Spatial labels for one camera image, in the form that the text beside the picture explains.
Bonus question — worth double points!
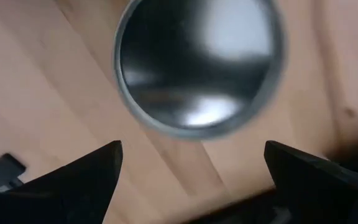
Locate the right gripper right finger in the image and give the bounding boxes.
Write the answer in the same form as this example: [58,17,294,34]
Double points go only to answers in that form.
[264,139,358,224]

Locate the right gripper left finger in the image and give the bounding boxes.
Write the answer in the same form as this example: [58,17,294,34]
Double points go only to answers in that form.
[0,139,124,224]

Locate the garden vegetables tin can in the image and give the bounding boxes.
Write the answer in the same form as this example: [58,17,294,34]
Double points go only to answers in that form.
[112,0,288,141]

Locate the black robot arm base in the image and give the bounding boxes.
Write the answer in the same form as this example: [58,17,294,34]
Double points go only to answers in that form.
[0,145,27,193]

